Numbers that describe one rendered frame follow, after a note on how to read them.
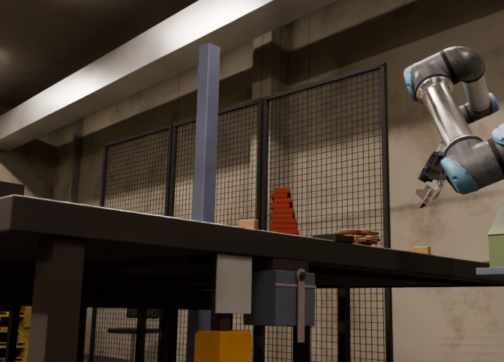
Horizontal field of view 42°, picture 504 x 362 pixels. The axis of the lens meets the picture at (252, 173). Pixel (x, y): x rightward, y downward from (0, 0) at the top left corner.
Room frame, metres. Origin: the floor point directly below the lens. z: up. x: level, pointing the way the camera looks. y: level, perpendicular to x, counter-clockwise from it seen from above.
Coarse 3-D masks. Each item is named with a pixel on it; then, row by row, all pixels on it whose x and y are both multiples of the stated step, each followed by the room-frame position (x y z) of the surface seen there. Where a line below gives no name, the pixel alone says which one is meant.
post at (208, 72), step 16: (208, 48) 3.87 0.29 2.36; (208, 64) 3.88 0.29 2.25; (208, 80) 3.88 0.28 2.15; (208, 96) 3.88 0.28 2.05; (208, 112) 3.89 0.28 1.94; (208, 128) 3.89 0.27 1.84; (208, 144) 3.89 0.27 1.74; (208, 160) 3.90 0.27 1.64; (208, 176) 3.90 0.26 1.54; (208, 192) 3.90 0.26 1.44; (208, 208) 3.91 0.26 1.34; (192, 320) 3.91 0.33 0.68; (208, 320) 3.93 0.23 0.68; (192, 336) 3.91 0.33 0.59; (192, 352) 3.90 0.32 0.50
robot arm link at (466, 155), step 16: (416, 64) 1.96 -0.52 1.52; (432, 64) 1.92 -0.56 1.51; (448, 64) 1.91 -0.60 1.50; (416, 80) 1.94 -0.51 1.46; (432, 80) 1.90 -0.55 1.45; (448, 80) 1.91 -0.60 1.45; (416, 96) 1.95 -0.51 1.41; (432, 96) 1.89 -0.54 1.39; (448, 96) 1.87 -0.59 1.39; (432, 112) 1.88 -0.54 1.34; (448, 112) 1.83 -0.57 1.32; (448, 128) 1.80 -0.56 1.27; (464, 128) 1.79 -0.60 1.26; (448, 144) 1.77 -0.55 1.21; (464, 144) 1.73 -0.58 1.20; (480, 144) 1.71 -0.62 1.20; (448, 160) 1.74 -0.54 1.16; (464, 160) 1.71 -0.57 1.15; (480, 160) 1.69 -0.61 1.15; (496, 160) 1.68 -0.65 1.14; (448, 176) 1.79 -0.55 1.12; (464, 176) 1.71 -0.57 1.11; (480, 176) 1.70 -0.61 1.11; (496, 176) 1.70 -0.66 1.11; (464, 192) 1.75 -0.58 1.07
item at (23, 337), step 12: (0, 312) 7.35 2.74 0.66; (24, 312) 7.52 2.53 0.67; (0, 324) 8.08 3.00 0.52; (24, 324) 7.51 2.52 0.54; (0, 336) 7.98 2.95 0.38; (24, 336) 7.55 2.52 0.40; (0, 348) 7.36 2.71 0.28; (24, 348) 7.56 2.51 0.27; (0, 360) 7.48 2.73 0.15; (24, 360) 7.54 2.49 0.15
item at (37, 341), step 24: (48, 240) 1.10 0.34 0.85; (72, 240) 1.11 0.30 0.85; (48, 264) 1.09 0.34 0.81; (72, 264) 1.11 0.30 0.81; (48, 288) 1.09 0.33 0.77; (72, 288) 1.11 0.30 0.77; (48, 312) 1.09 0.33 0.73; (72, 312) 1.12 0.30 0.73; (48, 336) 1.09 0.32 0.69; (72, 336) 1.12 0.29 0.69; (48, 360) 1.09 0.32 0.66; (72, 360) 1.12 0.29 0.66
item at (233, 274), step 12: (228, 264) 1.36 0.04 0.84; (240, 264) 1.39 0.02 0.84; (216, 276) 1.34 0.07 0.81; (228, 276) 1.36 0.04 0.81; (240, 276) 1.39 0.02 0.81; (216, 288) 1.34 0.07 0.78; (228, 288) 1.36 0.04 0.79; (240, 288) 1.39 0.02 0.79; (216, 300) 1.34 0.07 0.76; (228, 300) 1.36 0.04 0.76; (240, 300) 1.39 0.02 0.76; (216, 312) 1.34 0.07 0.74; (228, 312) 1.36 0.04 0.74; (240, 312) 1.39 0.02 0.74
